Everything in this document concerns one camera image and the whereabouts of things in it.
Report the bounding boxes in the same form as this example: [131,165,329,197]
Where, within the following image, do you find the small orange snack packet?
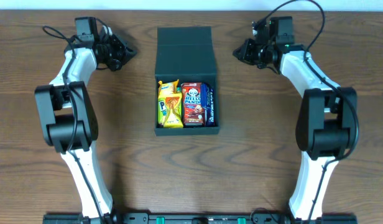
[158,80,179,96]

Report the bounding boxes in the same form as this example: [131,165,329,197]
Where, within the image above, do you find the black gift box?
[154,26,220,136]

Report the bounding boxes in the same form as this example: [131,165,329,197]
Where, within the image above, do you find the green Pretz snack box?
[157,96,167,127]

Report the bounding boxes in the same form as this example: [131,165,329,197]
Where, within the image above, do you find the dark blue chocolate bar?
[206,87,215,127]

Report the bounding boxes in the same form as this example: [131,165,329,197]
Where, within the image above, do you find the yellow orange candy packet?
[163,93,183,128]

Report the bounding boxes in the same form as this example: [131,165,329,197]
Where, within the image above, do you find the red Hello Panda box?
[181,82,205,127]

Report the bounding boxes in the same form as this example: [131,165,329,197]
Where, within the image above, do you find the blue Eclipse mints tin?
[200,83,213,110]

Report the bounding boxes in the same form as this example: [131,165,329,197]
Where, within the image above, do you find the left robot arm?
[34,17,136,223]

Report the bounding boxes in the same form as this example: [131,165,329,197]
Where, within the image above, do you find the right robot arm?
[233,16,359,223]

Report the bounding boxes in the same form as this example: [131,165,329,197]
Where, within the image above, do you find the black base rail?
[44,212,357,224]

